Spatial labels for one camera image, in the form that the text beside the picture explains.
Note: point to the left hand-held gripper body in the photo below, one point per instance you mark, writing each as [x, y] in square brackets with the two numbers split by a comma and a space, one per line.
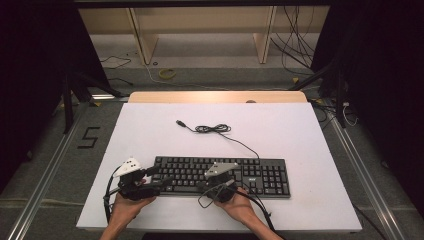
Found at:
[133, 186]

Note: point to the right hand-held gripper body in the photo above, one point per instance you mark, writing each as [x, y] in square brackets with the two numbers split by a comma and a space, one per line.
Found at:
[218, 190]

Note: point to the black computer keyboard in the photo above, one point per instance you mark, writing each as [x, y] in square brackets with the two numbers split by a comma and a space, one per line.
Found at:
[266, 176]

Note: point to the person's left hand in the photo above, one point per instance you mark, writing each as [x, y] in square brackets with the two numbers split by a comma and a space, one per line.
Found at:
[130, 206]

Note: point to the person's right hand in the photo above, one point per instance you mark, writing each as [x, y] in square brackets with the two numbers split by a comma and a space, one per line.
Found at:
[236, 206]

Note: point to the short silver metal bar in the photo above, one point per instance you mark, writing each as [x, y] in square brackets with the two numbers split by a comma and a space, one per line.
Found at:
[110, 97]

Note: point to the light wooden table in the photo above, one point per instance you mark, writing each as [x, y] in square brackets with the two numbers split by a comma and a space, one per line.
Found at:
[200, 96]

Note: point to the white table board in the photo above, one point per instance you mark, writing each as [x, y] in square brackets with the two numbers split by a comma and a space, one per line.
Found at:
[300, 140]

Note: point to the yellow tape roll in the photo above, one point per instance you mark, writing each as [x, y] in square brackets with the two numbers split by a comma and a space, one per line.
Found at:
[166, 74]

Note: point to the black metal stand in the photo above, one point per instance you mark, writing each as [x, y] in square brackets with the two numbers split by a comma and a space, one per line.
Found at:
[340, 100]
[68, 103]

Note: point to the black curtain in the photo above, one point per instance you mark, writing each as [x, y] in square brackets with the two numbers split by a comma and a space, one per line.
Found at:
[33, 83]
[383, 100]

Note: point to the beige wooden cabinet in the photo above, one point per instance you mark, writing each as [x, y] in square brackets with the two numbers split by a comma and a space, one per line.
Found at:
[200, 20]

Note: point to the aluminium floor rail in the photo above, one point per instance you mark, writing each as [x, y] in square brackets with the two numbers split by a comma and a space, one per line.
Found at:
[43, 180]
[363, 173]

